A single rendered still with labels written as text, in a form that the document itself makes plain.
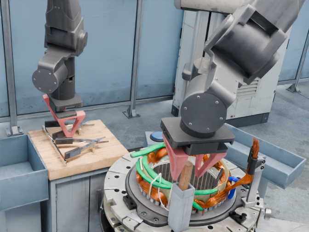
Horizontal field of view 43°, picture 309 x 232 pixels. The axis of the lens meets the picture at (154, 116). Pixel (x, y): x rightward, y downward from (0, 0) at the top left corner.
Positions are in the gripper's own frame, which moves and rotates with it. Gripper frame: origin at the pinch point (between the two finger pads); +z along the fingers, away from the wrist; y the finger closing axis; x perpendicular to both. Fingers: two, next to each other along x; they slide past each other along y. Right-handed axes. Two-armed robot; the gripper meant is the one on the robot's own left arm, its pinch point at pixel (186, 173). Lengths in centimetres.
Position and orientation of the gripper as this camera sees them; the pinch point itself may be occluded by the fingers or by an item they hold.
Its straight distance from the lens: 65.9
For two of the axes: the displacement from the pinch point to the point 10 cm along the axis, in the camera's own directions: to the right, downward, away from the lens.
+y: 9.4, -0.4, 3.4
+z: -1.5, 8.4, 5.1
